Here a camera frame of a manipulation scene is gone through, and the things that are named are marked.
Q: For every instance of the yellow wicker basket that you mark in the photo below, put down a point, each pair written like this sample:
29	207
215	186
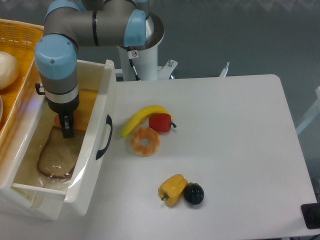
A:
19	40

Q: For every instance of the white frame at right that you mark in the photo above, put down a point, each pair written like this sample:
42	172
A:
312	112

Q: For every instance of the white bracket behind table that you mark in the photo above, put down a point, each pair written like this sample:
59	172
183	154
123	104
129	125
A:
225	70

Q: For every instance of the black drawer handle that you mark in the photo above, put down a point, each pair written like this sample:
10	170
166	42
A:
106	137

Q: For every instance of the white round bun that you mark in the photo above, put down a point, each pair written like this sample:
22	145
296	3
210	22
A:
9	69

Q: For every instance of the orange glazed donut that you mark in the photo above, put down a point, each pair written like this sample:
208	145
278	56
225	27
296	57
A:
145	141

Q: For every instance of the brown egg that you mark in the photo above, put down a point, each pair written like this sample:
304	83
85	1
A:
57	121

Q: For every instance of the white drawer cabinet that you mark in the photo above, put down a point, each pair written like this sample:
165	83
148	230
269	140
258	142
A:
23	190

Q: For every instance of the red bell pepper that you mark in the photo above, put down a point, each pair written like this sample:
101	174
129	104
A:
161	122

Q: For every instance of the black round fruit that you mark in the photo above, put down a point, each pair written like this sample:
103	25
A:
193	193

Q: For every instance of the orange toast slice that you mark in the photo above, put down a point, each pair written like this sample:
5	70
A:
83	112

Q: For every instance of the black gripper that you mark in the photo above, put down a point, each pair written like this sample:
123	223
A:
65	112

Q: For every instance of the black device at edge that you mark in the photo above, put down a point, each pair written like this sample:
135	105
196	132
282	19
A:
311	215

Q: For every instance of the brown bread slice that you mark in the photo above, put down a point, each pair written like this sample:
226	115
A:
59	155

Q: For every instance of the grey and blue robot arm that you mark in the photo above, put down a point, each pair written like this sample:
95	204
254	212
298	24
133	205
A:
69	25

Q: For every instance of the yellow banana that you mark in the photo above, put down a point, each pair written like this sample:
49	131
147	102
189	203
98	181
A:
139	117

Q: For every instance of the yellow bell pepper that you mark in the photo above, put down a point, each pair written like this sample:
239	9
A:
171	190

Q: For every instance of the white open drawer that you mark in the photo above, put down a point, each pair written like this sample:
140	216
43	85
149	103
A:
101	78

